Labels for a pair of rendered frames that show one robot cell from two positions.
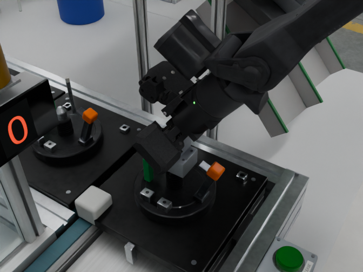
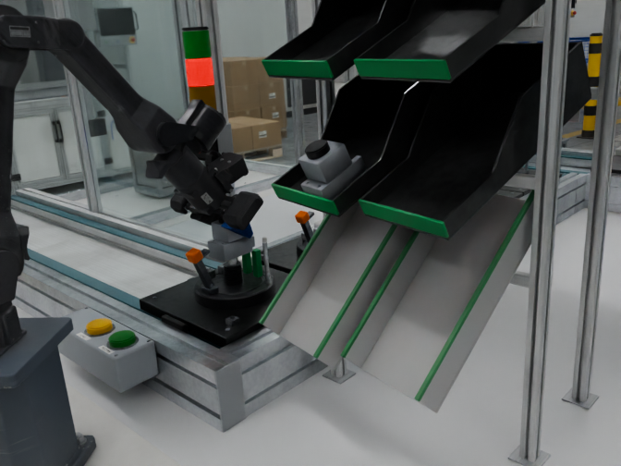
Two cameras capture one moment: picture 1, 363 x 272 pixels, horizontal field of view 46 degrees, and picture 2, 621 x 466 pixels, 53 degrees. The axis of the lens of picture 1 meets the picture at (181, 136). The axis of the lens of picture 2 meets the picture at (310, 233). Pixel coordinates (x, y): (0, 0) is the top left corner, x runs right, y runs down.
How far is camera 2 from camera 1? 1.26 m
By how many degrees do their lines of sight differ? 86
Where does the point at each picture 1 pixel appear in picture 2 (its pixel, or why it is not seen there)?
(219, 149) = not seen: hidden behind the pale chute
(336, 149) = not seen: outside the picture
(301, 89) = (343, 337)
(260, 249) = (145, 331)
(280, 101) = (323, 323)
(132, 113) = not seen: hidden behind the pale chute
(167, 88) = (210, 163)
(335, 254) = (148, 448)
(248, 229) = (171, 327)
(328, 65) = (439, 391)
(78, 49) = (604, 286)
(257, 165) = (255, 343)
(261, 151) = (349, 419)
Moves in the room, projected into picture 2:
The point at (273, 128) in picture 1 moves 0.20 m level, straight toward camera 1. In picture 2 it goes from (276, 320) to (164, 301)
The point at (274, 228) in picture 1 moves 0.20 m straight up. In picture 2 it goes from (163, 340) to (144, 215)
